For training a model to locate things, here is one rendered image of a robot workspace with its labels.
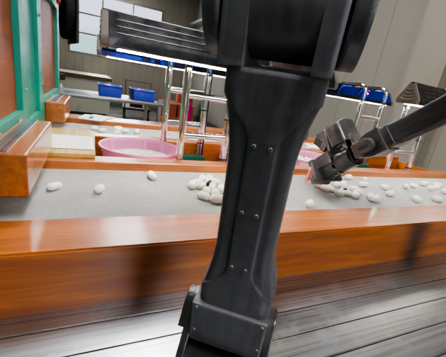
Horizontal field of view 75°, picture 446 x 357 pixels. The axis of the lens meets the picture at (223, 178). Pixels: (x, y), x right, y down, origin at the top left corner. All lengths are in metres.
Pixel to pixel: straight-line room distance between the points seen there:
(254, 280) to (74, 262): 0.28
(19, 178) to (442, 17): 2.96
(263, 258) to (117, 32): 0.55
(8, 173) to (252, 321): 0.41
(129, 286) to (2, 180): 0.25
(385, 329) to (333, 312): 0.08
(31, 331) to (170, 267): 0.19
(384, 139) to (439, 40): 2.28
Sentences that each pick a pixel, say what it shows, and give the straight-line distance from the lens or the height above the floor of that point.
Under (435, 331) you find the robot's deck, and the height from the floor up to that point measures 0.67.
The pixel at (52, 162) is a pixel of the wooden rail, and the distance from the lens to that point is 0.84.
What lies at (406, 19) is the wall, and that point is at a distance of 3.48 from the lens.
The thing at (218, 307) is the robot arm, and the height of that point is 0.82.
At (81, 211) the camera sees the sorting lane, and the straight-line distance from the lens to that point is 0.61.
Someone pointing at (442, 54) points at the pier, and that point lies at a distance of 2.96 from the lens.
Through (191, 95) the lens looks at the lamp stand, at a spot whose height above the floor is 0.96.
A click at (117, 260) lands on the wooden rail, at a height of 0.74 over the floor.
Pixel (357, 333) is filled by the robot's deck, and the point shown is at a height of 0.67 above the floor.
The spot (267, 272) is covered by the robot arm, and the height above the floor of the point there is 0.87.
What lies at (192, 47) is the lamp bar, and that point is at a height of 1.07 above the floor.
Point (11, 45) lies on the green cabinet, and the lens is 0.83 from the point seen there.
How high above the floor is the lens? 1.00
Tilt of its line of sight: 17 degrees down
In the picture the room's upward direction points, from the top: 9 degrees clockwise
